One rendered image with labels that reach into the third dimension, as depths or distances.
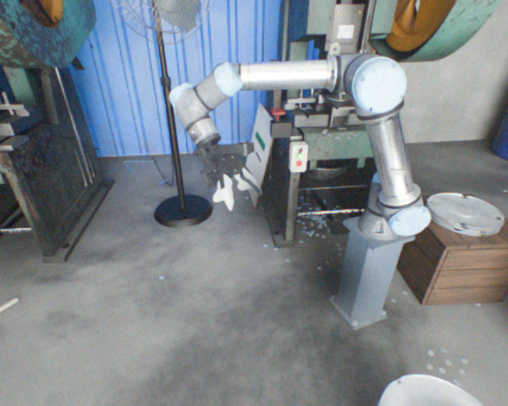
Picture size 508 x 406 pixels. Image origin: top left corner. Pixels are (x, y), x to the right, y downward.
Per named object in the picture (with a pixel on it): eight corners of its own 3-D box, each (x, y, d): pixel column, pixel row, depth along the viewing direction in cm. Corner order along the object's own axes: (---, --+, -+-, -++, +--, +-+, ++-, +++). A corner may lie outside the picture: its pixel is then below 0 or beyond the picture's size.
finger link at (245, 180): (251, 194, 94) (228, 176, 89) (265, 185, 90) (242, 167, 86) (250, 201, 92) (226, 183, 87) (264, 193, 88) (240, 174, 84)
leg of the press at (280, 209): (295, 246, 180) (311, 80, 133) (275, 248, 179) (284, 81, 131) (268, 175, 258) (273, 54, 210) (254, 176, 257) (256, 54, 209)
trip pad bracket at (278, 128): (289, 159, 157) (292, 120, 147) (270, 160, 156) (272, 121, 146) (287, 155, 162) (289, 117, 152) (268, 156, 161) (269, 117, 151)
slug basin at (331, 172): (357, 183, 180) (361, 167, 175) (300, 186, 177) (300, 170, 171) (337, 159, 209) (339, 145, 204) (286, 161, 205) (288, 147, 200)
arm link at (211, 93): (229, 55, 84) (197, 80, 87) (225, 61, 74) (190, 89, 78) (246, 81, 87) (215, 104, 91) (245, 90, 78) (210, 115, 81)
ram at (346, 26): (357, 74, 152) (371, -1, 136) (327, 74, 151) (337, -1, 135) (344, 68, 167) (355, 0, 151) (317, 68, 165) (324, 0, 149)
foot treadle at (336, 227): (349, 240, 168) (350, 232, 165) (331, 241, 167) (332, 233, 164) (317, 187, 217) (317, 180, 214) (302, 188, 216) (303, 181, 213)
